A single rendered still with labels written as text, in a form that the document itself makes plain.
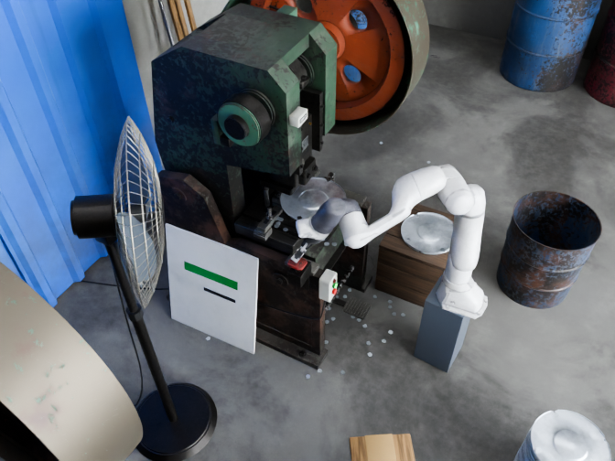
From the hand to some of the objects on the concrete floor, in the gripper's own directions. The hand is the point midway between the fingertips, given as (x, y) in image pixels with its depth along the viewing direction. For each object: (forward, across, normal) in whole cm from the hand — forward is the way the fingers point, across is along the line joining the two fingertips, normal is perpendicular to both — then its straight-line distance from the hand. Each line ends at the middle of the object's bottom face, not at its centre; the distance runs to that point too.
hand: (296, 255), depth 237 cm
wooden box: (+58, +79, -64) cm, 116 cm away
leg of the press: (+88, +7, 0) cm, 88 cm away
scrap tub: (+34, +104, -113) cm, 158 cm away
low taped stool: (+46, -46, -90) cm, 111 cm away
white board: (+92, 0, +10) cm, 93 cm away
